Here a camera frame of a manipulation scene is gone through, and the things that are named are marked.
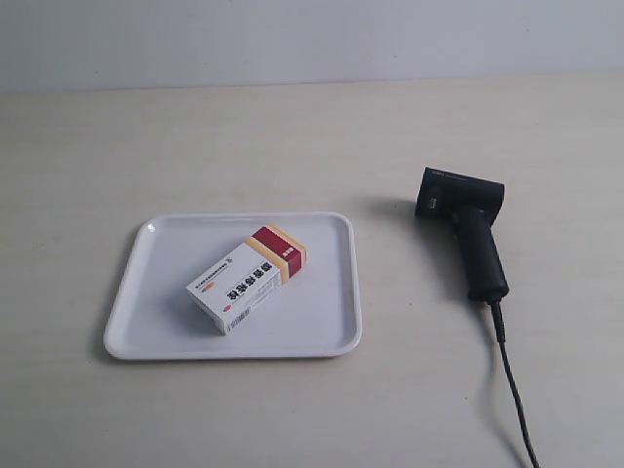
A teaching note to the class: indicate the white red medicine box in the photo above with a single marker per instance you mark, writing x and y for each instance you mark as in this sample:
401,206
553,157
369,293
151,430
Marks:
241,281

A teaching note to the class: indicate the white plastic tray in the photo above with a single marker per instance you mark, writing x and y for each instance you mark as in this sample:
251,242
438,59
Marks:
316,314

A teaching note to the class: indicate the black handheld barcode scanner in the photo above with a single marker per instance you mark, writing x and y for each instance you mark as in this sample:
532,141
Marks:
470,206

